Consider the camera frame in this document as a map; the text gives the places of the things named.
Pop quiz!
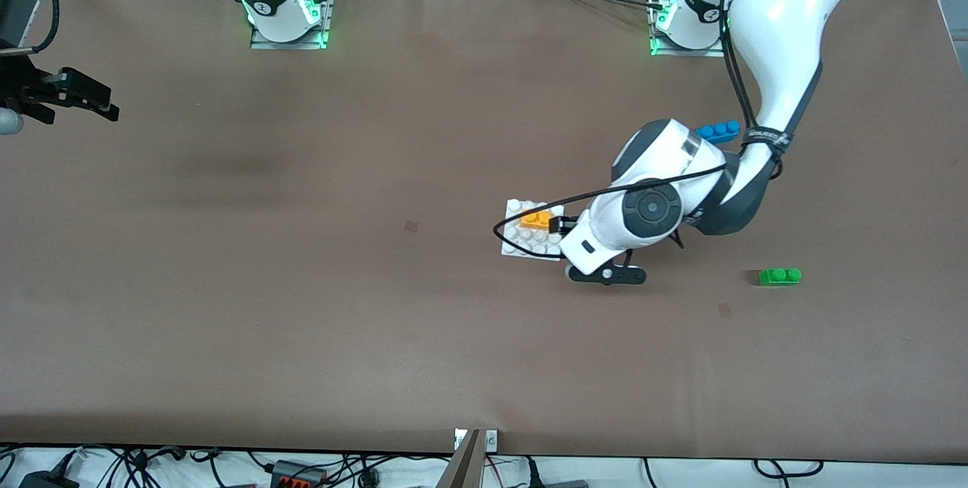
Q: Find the black power adapter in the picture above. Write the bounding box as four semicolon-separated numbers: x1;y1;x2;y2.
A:
17;469;80;488

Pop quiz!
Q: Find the white studded base plate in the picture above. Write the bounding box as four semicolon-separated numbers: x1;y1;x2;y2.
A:
501;199;567;263

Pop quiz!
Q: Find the black adapter with orange levers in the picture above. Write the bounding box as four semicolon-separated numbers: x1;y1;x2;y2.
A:
268;459;327;488

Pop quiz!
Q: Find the grey camera stand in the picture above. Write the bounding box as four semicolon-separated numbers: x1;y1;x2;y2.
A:
436;428;485;488

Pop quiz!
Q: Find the blue toy block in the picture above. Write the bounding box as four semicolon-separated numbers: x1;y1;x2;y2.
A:
696;120;741;145

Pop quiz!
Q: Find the white stand bracket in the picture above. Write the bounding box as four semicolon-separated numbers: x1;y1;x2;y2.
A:
454;428;499;452

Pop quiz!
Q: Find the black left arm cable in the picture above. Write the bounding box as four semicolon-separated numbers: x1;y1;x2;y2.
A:
492;0;791;258

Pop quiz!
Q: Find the looped black cable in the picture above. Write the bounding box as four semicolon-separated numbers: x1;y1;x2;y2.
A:
752;459;825;479

